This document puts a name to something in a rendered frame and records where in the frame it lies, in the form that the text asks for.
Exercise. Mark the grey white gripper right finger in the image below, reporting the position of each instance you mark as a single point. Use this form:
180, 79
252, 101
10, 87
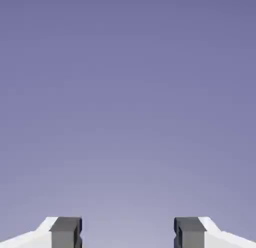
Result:
192, 234

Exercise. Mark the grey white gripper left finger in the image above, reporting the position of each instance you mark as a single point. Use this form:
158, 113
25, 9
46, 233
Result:
64, 234

